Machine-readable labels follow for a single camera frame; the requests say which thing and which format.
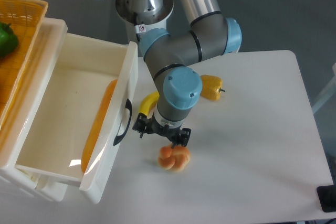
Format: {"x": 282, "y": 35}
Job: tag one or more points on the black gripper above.
{"x": 177, "y": 136}

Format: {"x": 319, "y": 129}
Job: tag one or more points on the white drawer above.
{"x": 53, "y": 147}

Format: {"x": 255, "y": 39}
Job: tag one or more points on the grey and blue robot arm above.
{"x": 169, "y": 59}

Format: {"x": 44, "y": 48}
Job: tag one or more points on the white drawer cabinet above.
{"x": 17, "y": 181}

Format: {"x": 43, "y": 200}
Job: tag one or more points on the knotted bread roll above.
{"x": 174, "y": 159}

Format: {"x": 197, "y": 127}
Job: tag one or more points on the yellow banana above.
{"x": 148, "y": 103}

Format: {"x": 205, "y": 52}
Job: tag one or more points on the orange baguette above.
{"x": 97, "y": 125}

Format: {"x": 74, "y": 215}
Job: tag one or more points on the yellow bell pepper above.
{"x": 212, "y": 87}

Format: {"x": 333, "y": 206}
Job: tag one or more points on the black device at table edge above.
{"x": 326, "y": 195}

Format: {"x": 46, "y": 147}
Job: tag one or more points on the green bell pepper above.
{"x": 9, "y": 40}

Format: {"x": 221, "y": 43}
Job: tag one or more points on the orange woven basket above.
{"x": 26, "y": 17}

